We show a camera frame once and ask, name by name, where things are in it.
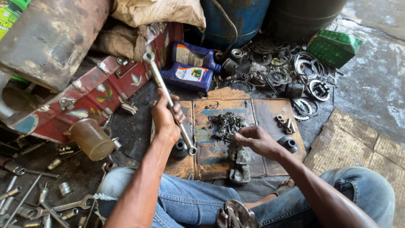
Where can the blue oil bottle orange label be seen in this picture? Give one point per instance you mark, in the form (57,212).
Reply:
(193,55)

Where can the small metal nut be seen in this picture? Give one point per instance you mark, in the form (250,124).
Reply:
(279,117)

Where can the oil-stained cardboard sheet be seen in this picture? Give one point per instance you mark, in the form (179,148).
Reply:
(208,158)

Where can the person's right hand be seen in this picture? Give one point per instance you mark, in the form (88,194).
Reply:
(262,142)

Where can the grey cloth on lap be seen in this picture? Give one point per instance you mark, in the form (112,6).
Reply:
(237,215)

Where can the person's left hand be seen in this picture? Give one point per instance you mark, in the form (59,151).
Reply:
(163,118)

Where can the black metal drum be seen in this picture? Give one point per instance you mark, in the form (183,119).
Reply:
(303,17)

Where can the person's sandalled foot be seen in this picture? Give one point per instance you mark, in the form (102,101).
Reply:
(284,186)

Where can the silver combination wrench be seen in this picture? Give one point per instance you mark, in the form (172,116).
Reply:
(68,205)

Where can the beige sack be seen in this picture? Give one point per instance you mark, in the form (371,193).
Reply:
(158,12)

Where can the greasy black metal part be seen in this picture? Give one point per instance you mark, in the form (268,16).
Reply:
(226,125)

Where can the red painted metal trunk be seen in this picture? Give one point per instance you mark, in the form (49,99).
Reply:
(104,91)

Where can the person's blue jeans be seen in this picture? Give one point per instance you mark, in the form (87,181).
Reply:
(196,199)

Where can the silver clutch hub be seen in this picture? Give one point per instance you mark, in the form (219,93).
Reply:
(319,90)

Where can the small metal sleeve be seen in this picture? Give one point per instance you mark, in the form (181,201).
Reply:
(288,123)
(292,128)

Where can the green cardboard box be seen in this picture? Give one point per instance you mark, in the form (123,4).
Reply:
(333,47)

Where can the black metal cylinder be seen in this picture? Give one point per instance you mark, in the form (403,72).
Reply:
(230,67)

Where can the green plastic bottle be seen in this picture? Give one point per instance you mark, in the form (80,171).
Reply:
(9,14)

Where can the heap of clutch plates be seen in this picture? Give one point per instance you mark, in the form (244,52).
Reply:
(278,68)

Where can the cloudy plastic measuring jug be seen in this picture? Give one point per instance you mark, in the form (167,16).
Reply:
(91,141)

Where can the black rubber cap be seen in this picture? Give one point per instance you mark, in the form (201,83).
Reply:
(288,144)
(179,150)

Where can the rusty metal tank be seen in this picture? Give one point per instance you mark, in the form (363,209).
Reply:
(50,38)

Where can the blue oil bottle white label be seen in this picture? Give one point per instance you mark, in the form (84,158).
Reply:
(189,77)

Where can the blue metal drum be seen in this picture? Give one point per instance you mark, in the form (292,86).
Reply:
(246,19)

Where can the heap of greasy hand tools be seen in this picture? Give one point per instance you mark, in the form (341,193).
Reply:
(34,177)

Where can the small silver socket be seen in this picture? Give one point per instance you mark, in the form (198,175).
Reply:
(65,189)

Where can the plain brown cardboard sheet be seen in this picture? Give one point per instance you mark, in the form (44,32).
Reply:
(357,148)

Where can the brown burlap cloth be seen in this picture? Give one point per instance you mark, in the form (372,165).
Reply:
(120,39)

